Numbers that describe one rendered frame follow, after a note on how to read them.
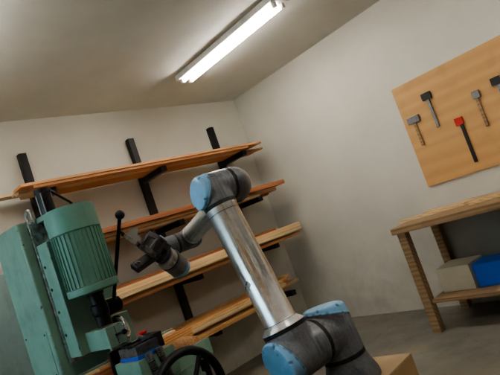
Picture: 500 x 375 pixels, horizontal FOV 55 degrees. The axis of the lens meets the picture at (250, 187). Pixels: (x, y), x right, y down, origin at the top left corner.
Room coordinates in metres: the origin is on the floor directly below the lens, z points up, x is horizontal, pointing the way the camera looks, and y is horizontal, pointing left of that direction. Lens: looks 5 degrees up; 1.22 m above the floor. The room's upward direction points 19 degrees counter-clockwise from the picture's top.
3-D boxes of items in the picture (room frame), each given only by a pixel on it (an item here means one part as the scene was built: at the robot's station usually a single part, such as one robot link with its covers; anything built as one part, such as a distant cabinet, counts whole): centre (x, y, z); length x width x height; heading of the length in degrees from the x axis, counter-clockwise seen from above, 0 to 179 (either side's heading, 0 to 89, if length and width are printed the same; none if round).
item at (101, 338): (1.71, 0.65, 1.03); 0.14 x 0.07 x 0.09; 51
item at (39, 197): (1.79, 0.74, 1.53); 0.08 x 0.08 x 0.17; 51
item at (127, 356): (1.56, 0.49, 0.99); 0.13 x 0.11 x 0.06; 141
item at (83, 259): (1.70, 0.63, 1.35); 0.18 x 0.18 x 0.31
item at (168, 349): (1.56, 0.49, 0.91); 0.15 x 0.14 x 0.09; 141
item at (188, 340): (1.82, 0.42, 0.91); 0.12 x 0.09 x 0.03; 51
